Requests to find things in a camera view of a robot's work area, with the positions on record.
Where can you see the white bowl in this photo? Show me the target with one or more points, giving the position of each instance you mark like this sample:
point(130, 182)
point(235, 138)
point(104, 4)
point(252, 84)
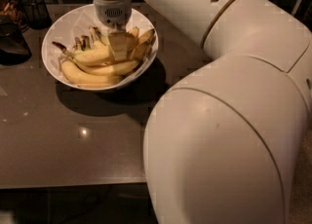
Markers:
point(76, 23)

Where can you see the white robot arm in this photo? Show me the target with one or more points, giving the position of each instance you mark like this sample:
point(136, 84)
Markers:
point(220, 145)

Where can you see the yellow banana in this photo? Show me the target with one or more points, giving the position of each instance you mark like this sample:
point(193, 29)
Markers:
point(118, 69)
point(75, 75)
point(143, 45)
point(94, 49)

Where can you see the dark glass jar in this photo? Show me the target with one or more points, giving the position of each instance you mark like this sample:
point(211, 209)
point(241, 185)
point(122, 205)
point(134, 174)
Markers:
point(13, 10)

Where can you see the black curved object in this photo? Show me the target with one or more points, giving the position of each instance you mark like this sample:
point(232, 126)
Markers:
point(13, 47)

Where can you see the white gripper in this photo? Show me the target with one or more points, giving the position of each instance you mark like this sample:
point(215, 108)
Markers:
point(112, 13)

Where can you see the black mesh pen cup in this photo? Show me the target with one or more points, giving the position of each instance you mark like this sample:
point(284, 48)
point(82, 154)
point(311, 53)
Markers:
point(36, 13)

